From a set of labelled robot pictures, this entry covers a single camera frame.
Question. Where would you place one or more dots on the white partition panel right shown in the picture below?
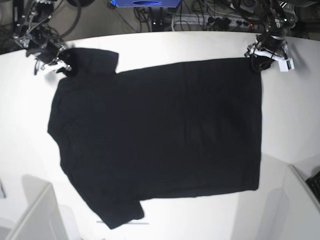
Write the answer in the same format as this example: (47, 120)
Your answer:
(284, 210)

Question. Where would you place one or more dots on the white power strip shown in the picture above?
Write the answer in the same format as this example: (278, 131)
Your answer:
(218, 22)

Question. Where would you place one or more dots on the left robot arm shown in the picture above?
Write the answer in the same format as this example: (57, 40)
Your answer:
(274, 17)

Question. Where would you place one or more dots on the blue box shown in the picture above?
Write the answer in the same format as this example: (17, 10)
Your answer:
(145, 3)

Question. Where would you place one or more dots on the white partition panel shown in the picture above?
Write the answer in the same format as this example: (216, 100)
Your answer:
(284, 210)
(44, 218)

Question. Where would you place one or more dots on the white partition panel left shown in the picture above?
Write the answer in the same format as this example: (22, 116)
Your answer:
(44, 218)

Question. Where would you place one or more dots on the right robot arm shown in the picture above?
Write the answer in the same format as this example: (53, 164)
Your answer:
(33, 34)

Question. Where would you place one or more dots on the black T-shirt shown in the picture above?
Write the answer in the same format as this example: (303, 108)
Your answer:
(182, 130)

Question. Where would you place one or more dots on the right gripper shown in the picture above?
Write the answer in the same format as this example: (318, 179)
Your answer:
(47, 52)

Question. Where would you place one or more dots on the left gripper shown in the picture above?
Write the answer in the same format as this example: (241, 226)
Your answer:
(273, 42)

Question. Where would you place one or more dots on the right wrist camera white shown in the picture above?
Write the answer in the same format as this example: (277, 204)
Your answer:
(41, 68)

